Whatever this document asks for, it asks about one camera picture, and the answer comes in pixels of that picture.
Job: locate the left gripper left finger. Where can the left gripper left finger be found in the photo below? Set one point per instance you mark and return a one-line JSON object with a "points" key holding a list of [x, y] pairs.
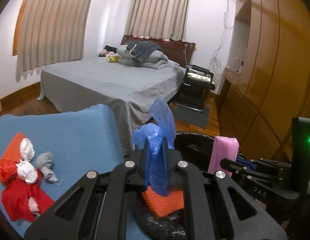
{"points": [[96, 206]]}

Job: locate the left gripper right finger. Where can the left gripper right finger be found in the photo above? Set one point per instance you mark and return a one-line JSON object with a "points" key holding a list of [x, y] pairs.
{"points": [[215, 207]]}

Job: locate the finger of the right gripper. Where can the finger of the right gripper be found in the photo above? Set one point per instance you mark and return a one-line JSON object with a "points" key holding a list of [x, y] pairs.
{"points": [[239, 166]]}

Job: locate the grey cloth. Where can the grey cloth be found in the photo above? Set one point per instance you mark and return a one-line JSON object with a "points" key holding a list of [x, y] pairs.
{"points": [[45, 163]]}

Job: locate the red plastic bag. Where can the red plastic bag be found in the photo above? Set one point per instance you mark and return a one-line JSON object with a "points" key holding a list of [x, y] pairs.
{"points": [[8, 171]]}

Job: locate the blue plastic bag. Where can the blue plastic bag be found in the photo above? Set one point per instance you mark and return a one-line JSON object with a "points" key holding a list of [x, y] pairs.
{"points": [[154, 138]]}

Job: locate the black trash bin bag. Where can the black trash bin bag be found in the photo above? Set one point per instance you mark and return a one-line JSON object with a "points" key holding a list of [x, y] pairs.
{"points": [[195, 148]]}

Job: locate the small white tissue piece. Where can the small white tissue piece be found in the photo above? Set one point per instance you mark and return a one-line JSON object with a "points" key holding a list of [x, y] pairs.
{"points": [[33, 207]]}

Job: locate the red cloth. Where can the red cloth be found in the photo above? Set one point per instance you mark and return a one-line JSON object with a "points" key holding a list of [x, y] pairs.
{"points": [[16, 195]]}

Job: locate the orange textured sponge pad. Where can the orange textured sponge pad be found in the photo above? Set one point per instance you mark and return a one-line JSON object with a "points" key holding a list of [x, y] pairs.
{"points": [[12, 152]]}

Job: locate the orange pad in bin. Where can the orange pad in bin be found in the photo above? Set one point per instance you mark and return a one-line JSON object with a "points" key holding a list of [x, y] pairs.
{"points": [[163, 206]]}

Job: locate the blue table cloth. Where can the blue table cloth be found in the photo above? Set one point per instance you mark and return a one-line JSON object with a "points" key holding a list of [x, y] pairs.
{"points": [[79, 141]]}

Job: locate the wooden wardrobe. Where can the wooden wardrobe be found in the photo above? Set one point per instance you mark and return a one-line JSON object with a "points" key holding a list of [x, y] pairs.
{"points": [[257, 104]]}

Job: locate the black chair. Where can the black chair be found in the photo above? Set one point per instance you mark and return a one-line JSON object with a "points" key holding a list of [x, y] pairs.
{"points": [[196, 84]]}

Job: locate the wooden headboard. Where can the wooden headboard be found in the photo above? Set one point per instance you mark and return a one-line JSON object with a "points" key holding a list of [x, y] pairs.
{"points": [[178, 51]]}

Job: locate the bed with grey sheet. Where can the bed with grey sheet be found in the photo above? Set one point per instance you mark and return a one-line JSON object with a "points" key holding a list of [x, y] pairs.
{"points": [[127, 90]]}

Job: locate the grey folded bedding pile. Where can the grey folded bedding pile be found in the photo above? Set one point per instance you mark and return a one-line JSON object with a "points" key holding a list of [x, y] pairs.
{"points": [[146, 54]]}

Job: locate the yellow plush toy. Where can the yellow plush toy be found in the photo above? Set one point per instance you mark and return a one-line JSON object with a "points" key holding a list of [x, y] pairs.
{"points": [[114, 58]]}

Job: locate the right beige curtain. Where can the right beige curtain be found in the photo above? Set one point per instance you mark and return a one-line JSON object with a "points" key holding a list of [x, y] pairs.
{"points": [[162, 19]]}

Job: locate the beige curtain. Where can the beige curtain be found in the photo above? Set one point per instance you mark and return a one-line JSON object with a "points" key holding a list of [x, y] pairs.
{"points": [[162, 19], [48, 32]]}

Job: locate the left beige curtain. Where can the left beige curtain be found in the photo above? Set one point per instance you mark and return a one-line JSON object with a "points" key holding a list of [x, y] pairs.
{"points": [[48, 32]]}

